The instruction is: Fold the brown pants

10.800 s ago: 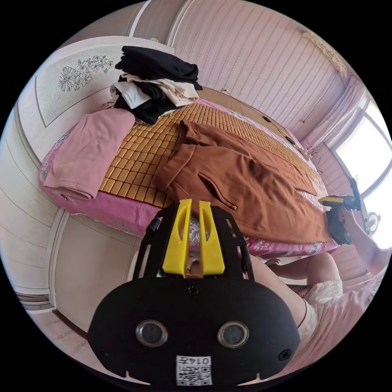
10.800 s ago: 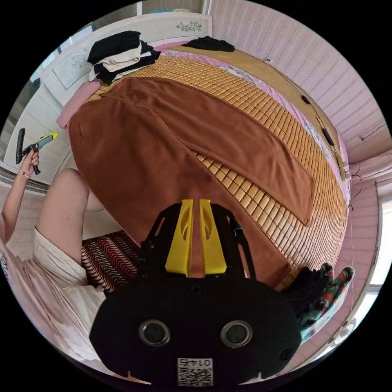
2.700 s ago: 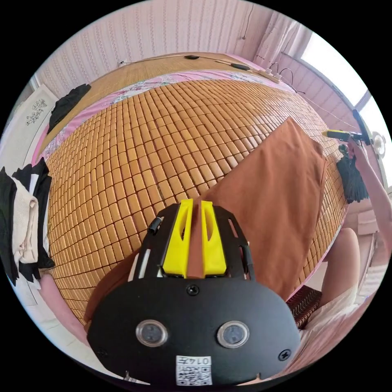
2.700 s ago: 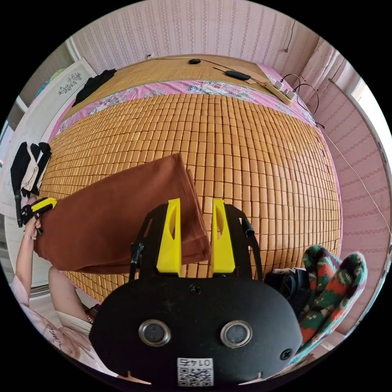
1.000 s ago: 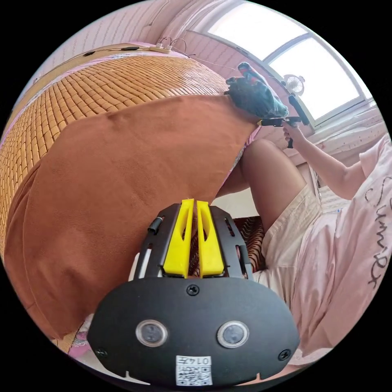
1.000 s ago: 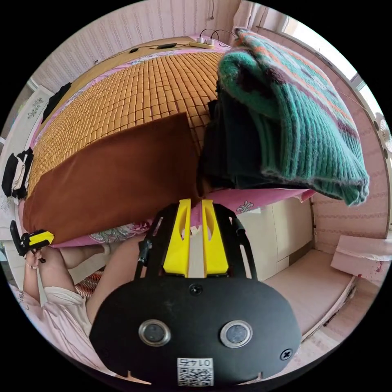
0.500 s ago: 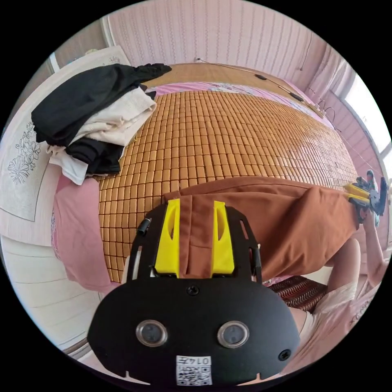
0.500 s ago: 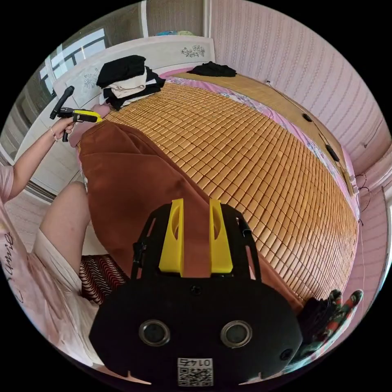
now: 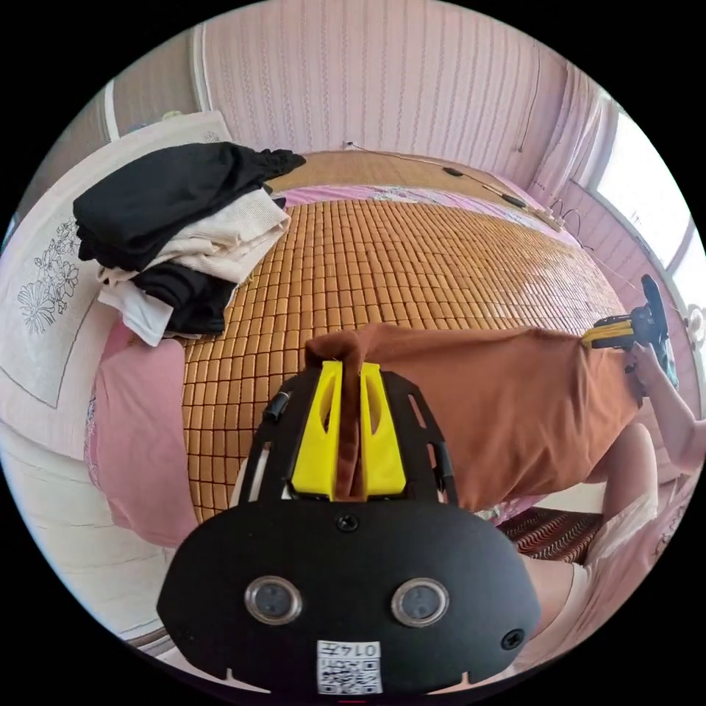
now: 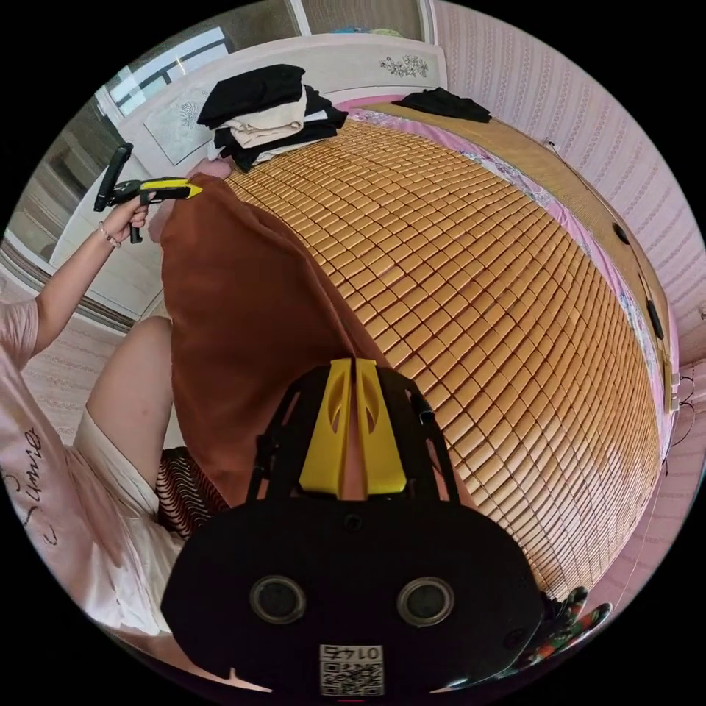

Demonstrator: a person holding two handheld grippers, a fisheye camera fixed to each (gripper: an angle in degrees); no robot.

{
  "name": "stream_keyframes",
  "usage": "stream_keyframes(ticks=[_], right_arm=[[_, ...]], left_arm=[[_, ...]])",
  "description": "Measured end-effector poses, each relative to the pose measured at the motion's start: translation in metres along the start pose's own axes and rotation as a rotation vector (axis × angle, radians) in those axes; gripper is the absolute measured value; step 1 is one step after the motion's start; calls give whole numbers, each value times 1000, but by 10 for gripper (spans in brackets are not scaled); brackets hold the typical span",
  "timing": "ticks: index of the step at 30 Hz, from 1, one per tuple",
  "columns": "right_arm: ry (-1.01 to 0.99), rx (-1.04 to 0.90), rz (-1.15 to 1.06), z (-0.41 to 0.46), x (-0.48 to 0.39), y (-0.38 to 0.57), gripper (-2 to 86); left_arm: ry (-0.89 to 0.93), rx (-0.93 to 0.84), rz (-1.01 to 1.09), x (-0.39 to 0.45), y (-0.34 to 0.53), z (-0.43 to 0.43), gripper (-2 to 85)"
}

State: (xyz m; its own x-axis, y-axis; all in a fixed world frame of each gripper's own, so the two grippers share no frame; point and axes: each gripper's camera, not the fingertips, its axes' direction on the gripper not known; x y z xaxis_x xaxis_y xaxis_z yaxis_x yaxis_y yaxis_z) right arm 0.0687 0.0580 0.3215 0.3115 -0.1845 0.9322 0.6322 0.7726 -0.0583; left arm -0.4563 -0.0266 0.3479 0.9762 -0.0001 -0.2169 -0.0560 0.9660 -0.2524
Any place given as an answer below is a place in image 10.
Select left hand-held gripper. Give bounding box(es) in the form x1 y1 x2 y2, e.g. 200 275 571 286
107 176 204 245

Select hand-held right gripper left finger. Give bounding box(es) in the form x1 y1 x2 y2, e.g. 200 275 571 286
299 357 354 495

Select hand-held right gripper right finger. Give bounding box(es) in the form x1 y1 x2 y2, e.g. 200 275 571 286
354 358 407 496

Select brown pants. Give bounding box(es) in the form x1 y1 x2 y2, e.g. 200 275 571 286
158 171 478 511

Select person's left forearm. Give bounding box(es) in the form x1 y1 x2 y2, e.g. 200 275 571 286
32 222 120 344

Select person's left hand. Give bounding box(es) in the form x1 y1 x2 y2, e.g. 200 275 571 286
101 202 150 249

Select pile of clothes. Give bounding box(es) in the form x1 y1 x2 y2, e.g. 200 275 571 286
196 63 350 174

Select window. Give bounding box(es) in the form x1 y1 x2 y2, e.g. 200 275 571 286
93 24 234 120

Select black striped cloth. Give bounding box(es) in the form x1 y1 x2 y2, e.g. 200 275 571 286
157 447 230 541

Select bed with woven mat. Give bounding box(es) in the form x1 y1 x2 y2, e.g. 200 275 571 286
118 34 682 603

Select person's body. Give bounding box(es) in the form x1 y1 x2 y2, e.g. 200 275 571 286
0 297 186 636

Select floral patterned cloth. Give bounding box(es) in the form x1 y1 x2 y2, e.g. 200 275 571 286
521 585 614 666

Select black garment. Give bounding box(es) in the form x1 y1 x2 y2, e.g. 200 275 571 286
392 86 493 124

